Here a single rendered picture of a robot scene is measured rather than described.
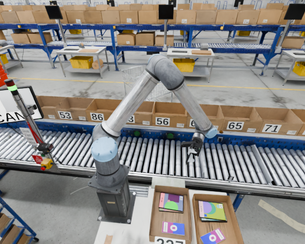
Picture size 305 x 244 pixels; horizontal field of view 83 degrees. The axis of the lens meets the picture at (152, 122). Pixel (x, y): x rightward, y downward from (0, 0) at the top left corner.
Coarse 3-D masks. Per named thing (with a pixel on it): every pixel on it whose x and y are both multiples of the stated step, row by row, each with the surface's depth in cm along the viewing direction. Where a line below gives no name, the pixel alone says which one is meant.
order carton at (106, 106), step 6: (96, 102) 228; (102, 102) 227; (108, 102) 226; (114, 102) 225; (120, 102) 224; (90, 108) 214; (96, 108) 232; (102, 108) 233; (108, 108) 232; (114, 108) 231; (90, 114) 205; (108, 114) 201; (90, 120) 210
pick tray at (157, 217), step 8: (160, 192) 149; (168, 192) 148; (176, 192) 147; (184, 192) 145; (184, 200) 143; (152, 208) 133; (184, 208) 138; (152, 216) 133; (160, 216) 133; (168, 216) 133; (176, 216) 133; (184, 216) 133; (152, 224) 128; (160, 224) 128; (184, 224) 128; (152, 232) 124; (160, 232) 124; (184, 232) 124; (152, 240) 118
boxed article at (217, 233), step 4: (212, 232) 122; (216, 232) 122; (220, 232) 122; (204, 236) 121; (208, 236) 120; (212, 236) 120; (216, 236) 120; (220, 236) 120; (224, 236) 120; (204, 240) 119; (208, 240) 119; (212, 240) 119; (216, 240) 119; (220, 240) 119
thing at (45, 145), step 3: (42, 144) 151; (45, 144) 151; (48, 144) 151; (51, 144) 152; (39, 147) 149; (42, 147) 149; (45, 147) 148; (48, 147) 149; (51, 147) 152; (39, 150) 151; (42, 150) 150; (45, 150) 150; (48, 150) 149; (45, 153) 154
